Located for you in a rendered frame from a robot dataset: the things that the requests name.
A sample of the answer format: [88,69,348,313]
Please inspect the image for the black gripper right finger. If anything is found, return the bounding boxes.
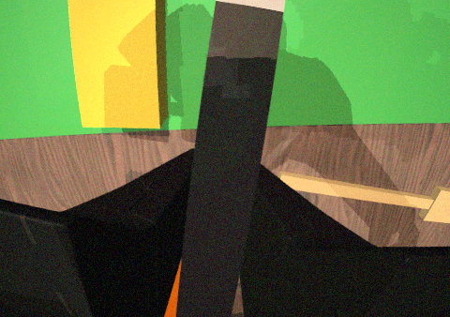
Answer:
[239,163,450,317]

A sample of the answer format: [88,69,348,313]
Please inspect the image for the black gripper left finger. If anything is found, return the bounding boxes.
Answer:
[0,148,194,317]

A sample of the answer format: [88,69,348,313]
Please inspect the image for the green flat mat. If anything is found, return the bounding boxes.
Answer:
[0,0,450,140]

